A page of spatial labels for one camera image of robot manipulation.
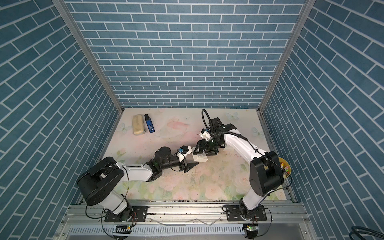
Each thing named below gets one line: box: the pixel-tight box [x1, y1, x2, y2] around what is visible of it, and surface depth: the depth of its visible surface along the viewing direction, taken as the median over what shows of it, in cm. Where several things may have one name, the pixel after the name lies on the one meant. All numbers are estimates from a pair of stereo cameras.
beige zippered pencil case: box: [132, 114, 145, 136], surface depth 107 cm
